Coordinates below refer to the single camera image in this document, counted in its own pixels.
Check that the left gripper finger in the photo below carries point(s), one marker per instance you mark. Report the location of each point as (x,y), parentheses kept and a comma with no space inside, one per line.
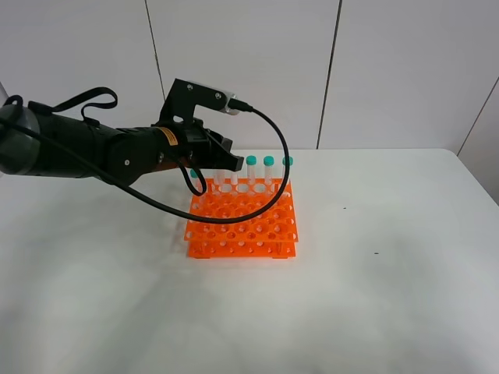
(218,143)
(216,157)

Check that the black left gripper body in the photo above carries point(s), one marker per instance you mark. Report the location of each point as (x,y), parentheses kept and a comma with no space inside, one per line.
(189,145)

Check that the test tube with teal cap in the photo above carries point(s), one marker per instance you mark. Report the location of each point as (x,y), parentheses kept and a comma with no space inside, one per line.
(218,199)

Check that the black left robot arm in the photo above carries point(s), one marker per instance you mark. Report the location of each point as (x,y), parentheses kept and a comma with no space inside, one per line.
(50,145)

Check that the second row left tube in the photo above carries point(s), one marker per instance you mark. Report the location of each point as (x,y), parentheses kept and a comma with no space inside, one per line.
(198,186)

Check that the orange test tube rack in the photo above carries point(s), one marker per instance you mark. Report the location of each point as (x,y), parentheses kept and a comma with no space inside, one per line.
(273,234)

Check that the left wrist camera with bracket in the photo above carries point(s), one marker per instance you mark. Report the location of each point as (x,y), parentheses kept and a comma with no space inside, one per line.
(184,96)

